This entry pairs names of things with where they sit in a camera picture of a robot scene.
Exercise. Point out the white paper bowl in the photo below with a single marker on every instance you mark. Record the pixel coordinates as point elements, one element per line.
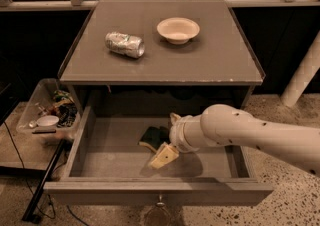
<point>178,30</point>

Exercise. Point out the clear plastic storage bin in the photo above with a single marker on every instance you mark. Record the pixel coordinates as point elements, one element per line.
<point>42,95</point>

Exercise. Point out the crushed silver soda can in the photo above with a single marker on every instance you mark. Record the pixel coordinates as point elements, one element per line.
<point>125,44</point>

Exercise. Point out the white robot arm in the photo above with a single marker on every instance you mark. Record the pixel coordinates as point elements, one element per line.
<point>222,125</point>

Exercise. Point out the grey cabinet with counter top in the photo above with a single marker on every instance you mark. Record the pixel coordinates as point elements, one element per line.
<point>218,56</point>

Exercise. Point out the colourful clutter in bin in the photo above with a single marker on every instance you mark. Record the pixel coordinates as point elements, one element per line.
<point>63,106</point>

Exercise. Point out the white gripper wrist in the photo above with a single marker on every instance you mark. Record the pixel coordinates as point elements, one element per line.
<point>176,134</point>

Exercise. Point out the small white bowl in bin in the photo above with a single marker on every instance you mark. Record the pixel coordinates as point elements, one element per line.
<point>48,120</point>

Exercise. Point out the green and yellow sponge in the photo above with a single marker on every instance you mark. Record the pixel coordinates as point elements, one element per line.
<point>154,137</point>

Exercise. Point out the open grey top drawer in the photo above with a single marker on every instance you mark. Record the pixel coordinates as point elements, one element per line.
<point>106,166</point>

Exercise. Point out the black metal bar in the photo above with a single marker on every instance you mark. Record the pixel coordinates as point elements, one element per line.
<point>29,215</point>

